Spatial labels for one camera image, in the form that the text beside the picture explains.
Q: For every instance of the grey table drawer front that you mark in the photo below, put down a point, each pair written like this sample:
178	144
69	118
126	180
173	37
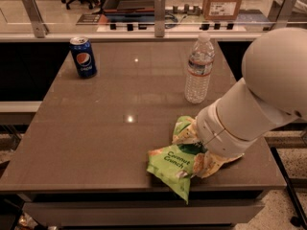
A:
143	213

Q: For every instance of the brown cardboard box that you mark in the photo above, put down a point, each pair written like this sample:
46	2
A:
221	9

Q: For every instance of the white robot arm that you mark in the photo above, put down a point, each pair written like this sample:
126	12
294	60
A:
271	93

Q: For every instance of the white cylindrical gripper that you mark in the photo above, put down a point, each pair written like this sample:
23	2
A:
213	132

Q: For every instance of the right metal railing post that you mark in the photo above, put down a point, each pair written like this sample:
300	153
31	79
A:
280	15

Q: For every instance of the clear plastic water bottle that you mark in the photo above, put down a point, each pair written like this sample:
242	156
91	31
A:
199	67

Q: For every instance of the blue pepsi can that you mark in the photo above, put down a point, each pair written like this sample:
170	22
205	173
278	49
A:
83	56

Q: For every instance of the middle metal railing post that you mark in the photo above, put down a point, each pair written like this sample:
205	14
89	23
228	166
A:
159	18

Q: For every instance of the metal railing post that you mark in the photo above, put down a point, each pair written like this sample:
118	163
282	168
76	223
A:
39	27
280	15
159	18

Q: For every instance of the blue and orange cart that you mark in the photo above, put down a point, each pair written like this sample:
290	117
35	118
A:
129	10

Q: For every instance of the green rice chip bag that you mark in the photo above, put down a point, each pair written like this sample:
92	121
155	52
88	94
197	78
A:
173	165

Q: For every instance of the left metal railing post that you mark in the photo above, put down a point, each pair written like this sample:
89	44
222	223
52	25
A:
39	27

